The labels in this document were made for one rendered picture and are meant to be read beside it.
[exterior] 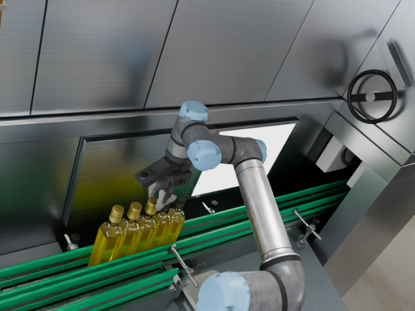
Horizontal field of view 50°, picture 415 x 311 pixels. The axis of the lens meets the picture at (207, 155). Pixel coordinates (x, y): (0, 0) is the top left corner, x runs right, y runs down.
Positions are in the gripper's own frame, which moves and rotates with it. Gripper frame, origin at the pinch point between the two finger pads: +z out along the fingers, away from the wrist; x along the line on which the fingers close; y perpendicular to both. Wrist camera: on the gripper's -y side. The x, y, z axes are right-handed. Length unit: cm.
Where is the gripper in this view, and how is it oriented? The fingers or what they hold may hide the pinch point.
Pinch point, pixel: (153, 202)
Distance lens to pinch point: 136.7
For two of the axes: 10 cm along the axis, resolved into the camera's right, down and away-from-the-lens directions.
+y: 7.6, -1.3, 6.4
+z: -3.4, 7.6, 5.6
